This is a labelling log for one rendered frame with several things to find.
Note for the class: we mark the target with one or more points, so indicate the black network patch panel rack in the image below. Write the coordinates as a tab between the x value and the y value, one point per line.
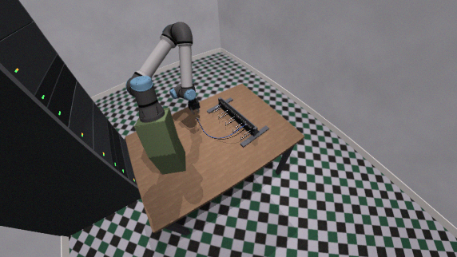
240	119

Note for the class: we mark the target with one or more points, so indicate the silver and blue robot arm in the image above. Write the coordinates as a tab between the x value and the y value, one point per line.
140	84

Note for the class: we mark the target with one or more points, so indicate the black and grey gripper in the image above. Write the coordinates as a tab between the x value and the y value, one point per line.
193	105

